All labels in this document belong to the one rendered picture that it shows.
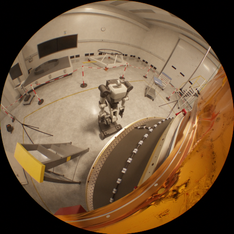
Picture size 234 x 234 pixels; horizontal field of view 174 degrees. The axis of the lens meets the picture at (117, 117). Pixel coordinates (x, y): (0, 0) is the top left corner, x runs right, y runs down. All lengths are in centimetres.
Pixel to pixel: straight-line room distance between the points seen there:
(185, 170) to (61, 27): 743
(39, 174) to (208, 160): 76
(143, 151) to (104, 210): 42
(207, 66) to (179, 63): 272
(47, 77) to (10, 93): 225
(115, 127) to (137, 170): 163
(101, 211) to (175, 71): 837
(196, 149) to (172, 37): 925
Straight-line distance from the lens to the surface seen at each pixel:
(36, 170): 69
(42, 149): 103
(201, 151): 20
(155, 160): 39
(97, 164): 81
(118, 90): 107
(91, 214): 30
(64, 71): 416
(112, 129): 198
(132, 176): 50
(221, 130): 23
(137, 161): 52
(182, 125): 58
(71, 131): 226
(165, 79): 521
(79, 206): 49
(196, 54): 831
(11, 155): 314
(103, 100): 114
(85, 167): 205
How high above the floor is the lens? 200
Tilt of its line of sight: 56 degrees down
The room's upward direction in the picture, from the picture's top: 23 degrees clockwise
